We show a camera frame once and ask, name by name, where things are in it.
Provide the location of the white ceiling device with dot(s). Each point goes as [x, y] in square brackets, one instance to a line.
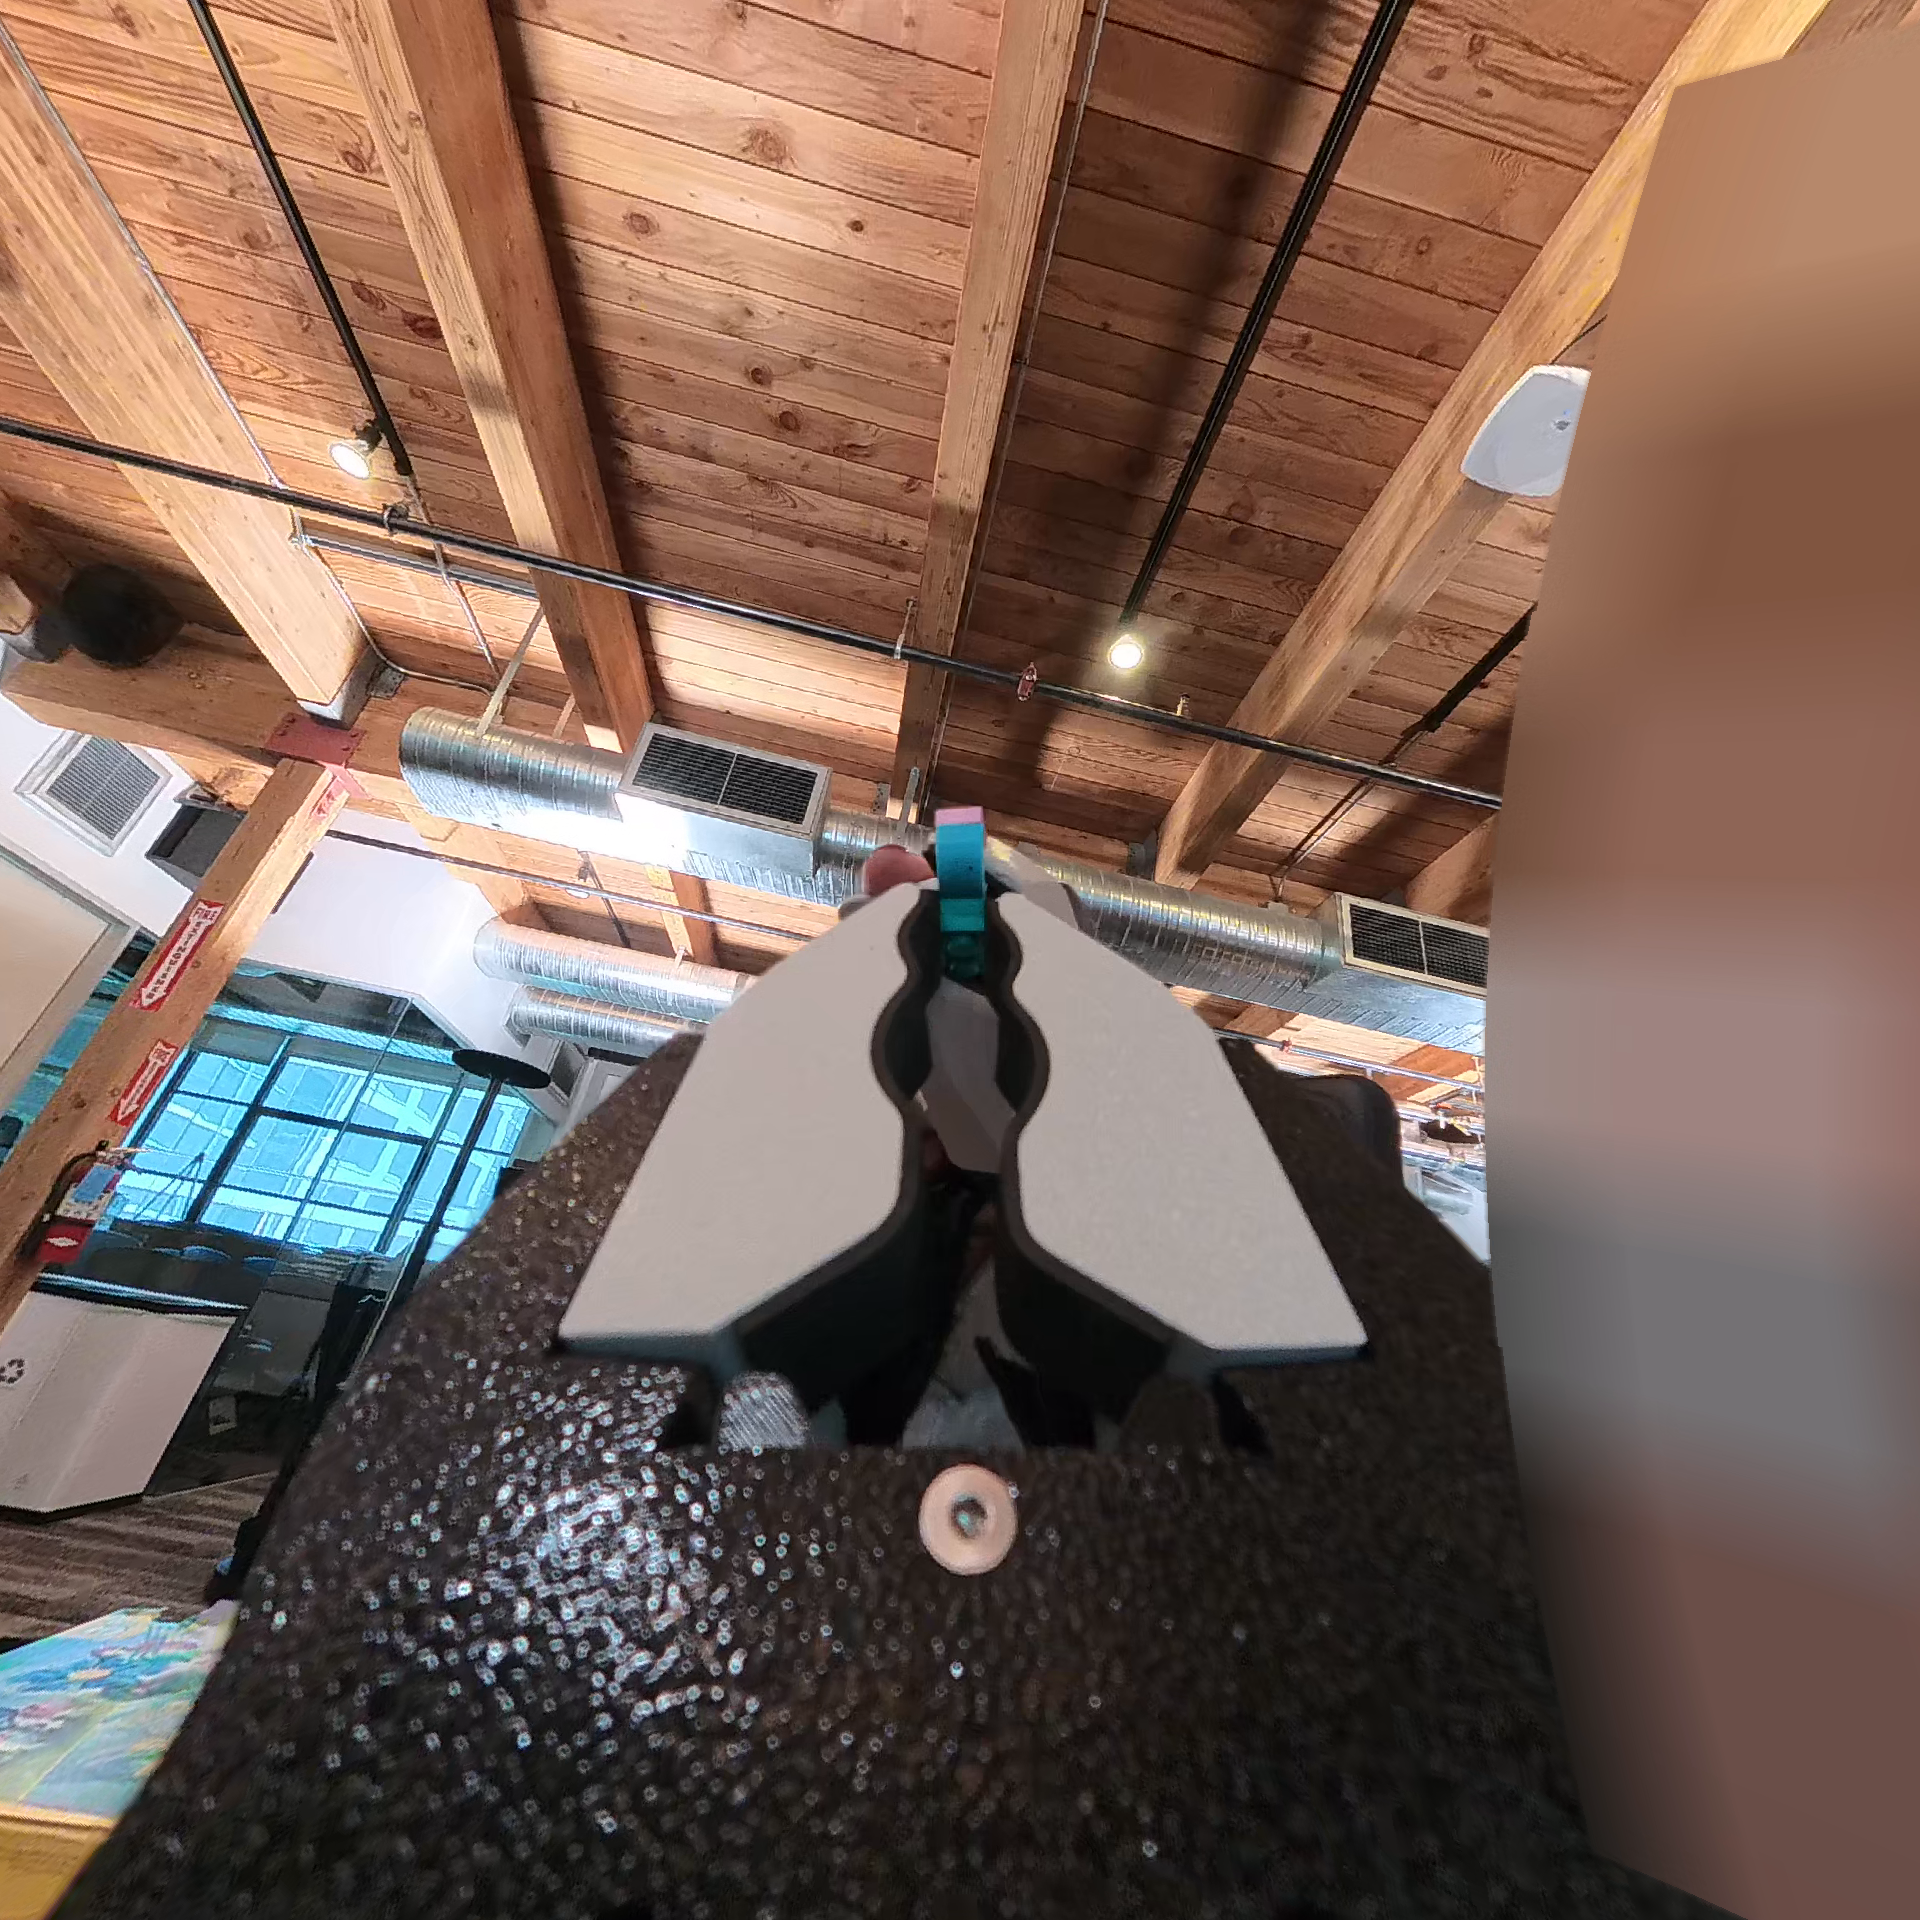
[1522, 432]

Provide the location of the large silver ventilation duct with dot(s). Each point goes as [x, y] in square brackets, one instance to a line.
[510, 763]

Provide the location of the white wall vent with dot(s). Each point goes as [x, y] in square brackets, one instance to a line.
[100, 786]

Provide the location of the teal building block piece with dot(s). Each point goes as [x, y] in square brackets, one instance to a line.
[961, 878]

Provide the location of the wooden post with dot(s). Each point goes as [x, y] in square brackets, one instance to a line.
[181, 1019]

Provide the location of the black ceiling pipe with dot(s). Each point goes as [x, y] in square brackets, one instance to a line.
[674, 594]

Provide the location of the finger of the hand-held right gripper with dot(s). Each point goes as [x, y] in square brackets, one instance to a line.
[1037, 886]
[967, 1073]

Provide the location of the white recycling bin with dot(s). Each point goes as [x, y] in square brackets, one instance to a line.
[105, 1395]

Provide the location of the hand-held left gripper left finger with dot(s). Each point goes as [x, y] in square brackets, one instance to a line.
[751, 1170]

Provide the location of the yellow toy box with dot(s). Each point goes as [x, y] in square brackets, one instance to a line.
[90, 1711]

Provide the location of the person's right hand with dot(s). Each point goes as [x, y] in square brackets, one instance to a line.
[897, 870]

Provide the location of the small silver ventilation duct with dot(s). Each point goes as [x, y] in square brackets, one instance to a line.
[599, 960]

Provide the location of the fire extinguisher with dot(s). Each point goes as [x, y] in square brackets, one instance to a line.
[78, 1201]

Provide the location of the black round speaker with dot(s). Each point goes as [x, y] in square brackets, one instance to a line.
[118, 616]

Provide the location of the black light track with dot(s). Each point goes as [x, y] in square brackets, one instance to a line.
[285, 224]
[1276, 283]

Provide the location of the black round lamp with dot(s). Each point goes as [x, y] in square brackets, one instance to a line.
[504, 1063]

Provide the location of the duct vent grille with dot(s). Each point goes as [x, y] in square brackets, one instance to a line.
[728, 779]
[1412, 945]

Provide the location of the large grid window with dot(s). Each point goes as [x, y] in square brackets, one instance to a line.
[300, 1142]

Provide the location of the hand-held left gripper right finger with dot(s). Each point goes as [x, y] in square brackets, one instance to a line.
[1170, 1170]

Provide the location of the ceiling spotlight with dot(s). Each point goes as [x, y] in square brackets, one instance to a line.
[358, 451]
[1126, 649]

